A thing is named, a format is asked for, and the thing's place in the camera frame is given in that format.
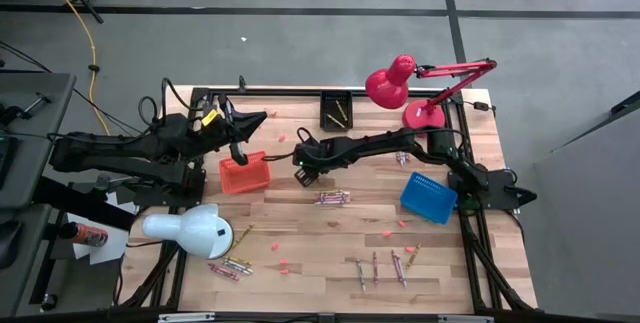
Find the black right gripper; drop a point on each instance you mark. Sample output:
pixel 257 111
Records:
pixel 312 155

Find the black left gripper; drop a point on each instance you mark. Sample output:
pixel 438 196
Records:
pixel 215 130

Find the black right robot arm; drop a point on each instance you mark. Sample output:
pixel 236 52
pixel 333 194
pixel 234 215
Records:
pixel 380 145

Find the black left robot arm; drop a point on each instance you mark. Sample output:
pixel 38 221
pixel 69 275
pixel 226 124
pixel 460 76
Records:
pixel 125 148

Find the yellow tape label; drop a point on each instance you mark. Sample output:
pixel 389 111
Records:
pixel 210 117

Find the black table clamp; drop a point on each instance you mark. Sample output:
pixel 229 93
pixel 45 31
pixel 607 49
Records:
pixel 242 84

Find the orange plastic basket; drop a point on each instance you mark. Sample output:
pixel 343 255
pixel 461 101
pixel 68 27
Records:
pixel 245 173

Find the black plastic basket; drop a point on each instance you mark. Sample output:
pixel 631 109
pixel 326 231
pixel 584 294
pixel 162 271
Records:
pixel 327 100

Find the red desk lamp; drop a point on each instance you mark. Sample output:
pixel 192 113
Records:
pixel 387 88

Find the white desk lamp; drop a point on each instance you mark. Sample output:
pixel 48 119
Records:
pixel 200 230

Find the blue plastic basket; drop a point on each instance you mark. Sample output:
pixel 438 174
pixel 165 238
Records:
pixel 427 198

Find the grey round bottle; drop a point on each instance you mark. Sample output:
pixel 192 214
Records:
pixel 102 181

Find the white paper sheets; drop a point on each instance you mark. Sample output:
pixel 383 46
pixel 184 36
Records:
pixel 107 243

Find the orange label spray can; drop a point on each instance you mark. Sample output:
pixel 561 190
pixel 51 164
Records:
pixel 84 234

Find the grey side desk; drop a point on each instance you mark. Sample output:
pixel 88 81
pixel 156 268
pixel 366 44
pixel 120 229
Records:
pixel 35 128

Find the black keyboard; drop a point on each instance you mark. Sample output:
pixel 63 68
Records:
pixel 4 158

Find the black computer mouse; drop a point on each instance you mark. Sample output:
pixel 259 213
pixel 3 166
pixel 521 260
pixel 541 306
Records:
pixel 9 244

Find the black caster wheel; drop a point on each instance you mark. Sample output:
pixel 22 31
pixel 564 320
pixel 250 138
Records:
pixel 48 302

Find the grey partition panel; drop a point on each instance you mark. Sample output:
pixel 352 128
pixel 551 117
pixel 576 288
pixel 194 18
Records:
pixel 590 213

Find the black aluminium table frame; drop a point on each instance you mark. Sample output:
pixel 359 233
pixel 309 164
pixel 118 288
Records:
pixel 290 92

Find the black slanted frame post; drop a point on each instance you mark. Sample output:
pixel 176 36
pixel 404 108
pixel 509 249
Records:
pixel 85 203

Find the silver metal bracket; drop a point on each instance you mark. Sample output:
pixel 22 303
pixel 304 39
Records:
pixel 465 319
pixel 186 317

